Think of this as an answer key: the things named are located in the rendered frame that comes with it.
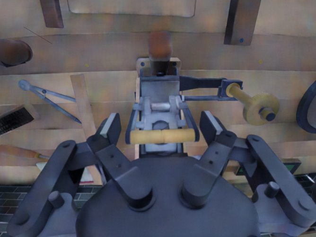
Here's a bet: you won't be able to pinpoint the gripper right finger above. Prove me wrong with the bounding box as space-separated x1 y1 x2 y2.
179 110 316 228

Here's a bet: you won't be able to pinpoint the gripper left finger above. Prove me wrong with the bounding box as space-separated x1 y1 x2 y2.
6 112 157 237

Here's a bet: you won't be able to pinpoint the yellow-barred dark cam lever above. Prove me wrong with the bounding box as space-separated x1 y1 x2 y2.
125 106 200 146

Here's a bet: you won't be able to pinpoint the grey lever cap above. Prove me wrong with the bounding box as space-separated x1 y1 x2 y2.
133 96 187 154

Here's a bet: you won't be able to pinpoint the yellow toothed depth wheel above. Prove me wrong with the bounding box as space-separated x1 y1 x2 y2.
226 82 280 127

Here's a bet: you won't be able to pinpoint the grey smoothing plane body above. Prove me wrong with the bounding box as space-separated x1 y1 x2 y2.
134 66 189 157

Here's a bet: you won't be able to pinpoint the dark round wheel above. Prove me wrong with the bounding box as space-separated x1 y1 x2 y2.
296 80 316 134

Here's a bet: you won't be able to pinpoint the white red-edged card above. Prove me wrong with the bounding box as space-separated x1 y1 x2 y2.
36 160 95 184

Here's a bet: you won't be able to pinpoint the pale wooden strip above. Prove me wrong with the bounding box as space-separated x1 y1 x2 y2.
70 73 97 142

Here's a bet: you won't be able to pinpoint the dark box with green triangle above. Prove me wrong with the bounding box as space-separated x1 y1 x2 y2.
235 158 302 182

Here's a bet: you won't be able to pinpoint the grey steel dividers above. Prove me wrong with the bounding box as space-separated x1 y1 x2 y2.
18 79 82 125

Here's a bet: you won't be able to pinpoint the black bristle brush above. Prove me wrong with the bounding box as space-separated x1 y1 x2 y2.
0 104 41 136

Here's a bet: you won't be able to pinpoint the brown wooden batten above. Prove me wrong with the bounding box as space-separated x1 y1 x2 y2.
36 0 64 29
223 0 265 46

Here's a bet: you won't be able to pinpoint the brown round wooden knob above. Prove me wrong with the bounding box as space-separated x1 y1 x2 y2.
0 38 34 68

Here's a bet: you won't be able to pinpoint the orange-handled chisel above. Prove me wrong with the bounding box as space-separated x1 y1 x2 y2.
0 144 51 161

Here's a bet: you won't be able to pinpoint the brown wooden plane handle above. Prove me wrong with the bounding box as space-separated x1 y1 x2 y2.
148 31 173 77

